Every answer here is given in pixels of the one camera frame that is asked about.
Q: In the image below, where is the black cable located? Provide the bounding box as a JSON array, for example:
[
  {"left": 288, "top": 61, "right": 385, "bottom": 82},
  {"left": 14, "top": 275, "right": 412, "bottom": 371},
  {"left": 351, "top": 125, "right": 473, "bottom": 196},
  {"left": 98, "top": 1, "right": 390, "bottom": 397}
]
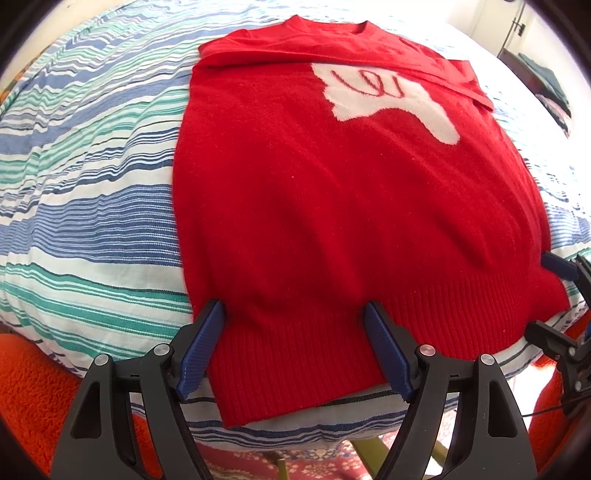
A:
[{"left": 521, "top": 405, "right": 575, "bottom": 417}]

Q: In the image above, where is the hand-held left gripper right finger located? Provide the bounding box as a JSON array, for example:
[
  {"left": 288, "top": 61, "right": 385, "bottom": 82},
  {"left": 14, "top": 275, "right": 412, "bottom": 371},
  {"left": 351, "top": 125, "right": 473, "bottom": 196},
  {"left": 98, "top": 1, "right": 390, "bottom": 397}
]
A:
[{"left": 362, "top": 301, "right": 539, "bottom": 480}]

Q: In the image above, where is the orange patterned pillow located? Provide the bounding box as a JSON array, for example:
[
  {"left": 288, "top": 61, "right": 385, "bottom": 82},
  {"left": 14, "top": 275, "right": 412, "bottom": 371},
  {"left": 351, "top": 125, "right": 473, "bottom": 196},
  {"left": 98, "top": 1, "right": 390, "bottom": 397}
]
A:
[{"left": 0, "top": 58, "right": 35, "bottom": 104}]

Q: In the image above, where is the white door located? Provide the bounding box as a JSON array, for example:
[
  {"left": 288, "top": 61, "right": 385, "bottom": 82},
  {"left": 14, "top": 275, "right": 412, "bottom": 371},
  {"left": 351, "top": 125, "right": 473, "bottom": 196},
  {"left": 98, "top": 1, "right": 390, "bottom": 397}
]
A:
[{"left": 480, "top": 0, "right": 541, "bottom": 58}]

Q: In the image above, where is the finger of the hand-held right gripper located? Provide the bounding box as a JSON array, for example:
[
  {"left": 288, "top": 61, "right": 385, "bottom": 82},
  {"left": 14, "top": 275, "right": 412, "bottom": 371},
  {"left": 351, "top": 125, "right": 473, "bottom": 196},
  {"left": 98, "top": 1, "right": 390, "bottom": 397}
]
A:
[
  {"left": 541, "top": 251, "right": 591, "bottom": 296},
  {"left": 526, "top": 320, "right": 591, "bottom": 407}
]

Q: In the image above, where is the pile of clothes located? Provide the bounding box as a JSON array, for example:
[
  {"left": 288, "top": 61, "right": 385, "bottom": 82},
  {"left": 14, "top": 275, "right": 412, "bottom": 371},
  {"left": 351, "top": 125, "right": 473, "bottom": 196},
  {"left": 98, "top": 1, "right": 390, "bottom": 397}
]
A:
[{"left": 517, "top": 52, "right": 573, "bottom": 137}]

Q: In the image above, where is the blue green striped blanket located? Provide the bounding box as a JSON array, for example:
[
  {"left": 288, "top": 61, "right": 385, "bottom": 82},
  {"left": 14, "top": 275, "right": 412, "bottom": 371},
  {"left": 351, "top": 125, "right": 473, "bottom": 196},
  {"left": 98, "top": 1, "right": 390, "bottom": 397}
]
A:
[{"left": 0, "top": 0, "right": 591, "bottom": 455}]

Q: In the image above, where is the orange fleece blanket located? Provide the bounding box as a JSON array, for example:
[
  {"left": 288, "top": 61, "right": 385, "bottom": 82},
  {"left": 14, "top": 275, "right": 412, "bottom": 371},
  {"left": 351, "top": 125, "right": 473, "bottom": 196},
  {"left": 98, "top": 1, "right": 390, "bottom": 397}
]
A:
[{"left": 0, "top": 323, "right": 591, "bottom": 480}]

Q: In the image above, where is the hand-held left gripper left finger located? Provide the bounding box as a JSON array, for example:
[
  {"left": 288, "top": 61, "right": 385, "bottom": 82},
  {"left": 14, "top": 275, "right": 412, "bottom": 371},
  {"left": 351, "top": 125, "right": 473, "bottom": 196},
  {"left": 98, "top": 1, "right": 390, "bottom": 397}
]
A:
[{"left": 48, "top": 299, "right": 226, "bottom": 480}]

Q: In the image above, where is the red sweater with white motif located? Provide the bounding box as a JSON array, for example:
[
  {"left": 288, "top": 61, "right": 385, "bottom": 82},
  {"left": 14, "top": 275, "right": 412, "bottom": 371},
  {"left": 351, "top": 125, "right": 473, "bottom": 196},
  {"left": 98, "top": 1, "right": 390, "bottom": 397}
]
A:
[{"left": 173, "top": 15, "right": 571, "bottom": 428}]

